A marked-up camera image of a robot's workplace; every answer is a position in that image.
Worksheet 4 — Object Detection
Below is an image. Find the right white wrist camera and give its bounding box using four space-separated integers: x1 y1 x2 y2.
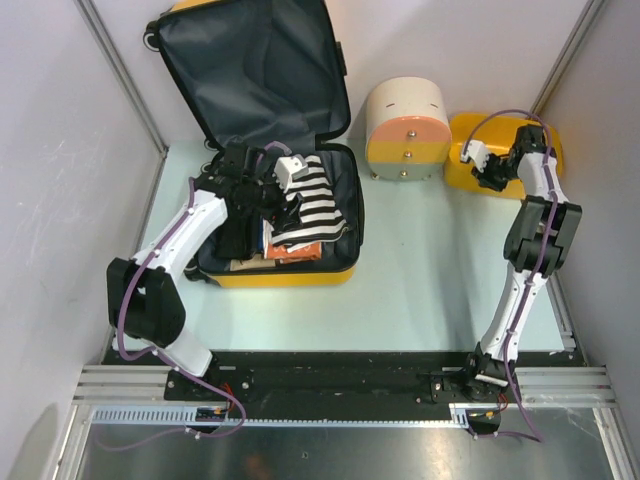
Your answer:
460 140 493 171

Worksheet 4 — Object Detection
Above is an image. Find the orange white packet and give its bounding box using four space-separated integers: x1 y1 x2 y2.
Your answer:
264 242 322 264

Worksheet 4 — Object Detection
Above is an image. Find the yellow plastic basket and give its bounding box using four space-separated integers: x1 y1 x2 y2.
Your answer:
443 112 541 200

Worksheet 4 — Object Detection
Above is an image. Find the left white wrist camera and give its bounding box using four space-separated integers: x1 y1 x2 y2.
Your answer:
274 155 309 192

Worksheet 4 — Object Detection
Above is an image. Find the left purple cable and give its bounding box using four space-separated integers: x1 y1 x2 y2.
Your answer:
94 141 249 451

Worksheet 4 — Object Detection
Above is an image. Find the yellow Pikachu suitcase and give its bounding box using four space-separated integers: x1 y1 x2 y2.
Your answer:
144 1 364 287

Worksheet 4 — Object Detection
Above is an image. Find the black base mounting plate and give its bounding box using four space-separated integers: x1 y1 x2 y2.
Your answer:
99 349 586 422

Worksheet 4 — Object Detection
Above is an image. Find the beige tube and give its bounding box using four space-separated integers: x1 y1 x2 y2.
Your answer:
229 255 277 272

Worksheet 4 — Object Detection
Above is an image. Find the aluminium frame rail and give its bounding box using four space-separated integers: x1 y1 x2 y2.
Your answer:
73 366 617 429

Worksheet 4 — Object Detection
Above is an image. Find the blue white box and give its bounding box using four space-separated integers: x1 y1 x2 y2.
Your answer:
258 219 273 253

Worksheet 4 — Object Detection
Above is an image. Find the black pouch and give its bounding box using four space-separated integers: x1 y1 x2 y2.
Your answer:
214 212 261 260

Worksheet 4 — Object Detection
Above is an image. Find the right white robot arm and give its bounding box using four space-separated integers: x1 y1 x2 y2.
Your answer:
458 124 583 401

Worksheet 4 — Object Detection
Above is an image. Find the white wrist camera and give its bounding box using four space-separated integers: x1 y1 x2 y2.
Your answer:
274 155 309 192
460 140 493 171

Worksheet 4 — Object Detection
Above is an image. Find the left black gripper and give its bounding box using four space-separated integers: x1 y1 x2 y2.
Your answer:
242 163 303 232

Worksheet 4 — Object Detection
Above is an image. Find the white round drawer cabinet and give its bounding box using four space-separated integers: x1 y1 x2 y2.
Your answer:
365 76 452 181

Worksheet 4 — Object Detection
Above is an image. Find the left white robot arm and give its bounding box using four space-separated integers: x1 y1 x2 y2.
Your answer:
107 142 309 400

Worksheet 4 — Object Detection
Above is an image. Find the black white striped cloth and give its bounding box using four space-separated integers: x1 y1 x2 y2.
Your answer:
271 155 350 251

